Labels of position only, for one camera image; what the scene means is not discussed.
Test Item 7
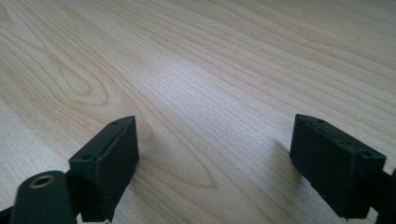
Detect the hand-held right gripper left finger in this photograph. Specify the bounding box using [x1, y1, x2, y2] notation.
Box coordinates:
[68, 115, 140, 223]

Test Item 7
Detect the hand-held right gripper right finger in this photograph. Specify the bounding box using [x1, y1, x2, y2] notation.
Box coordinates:
[289, 113, 387, 219]

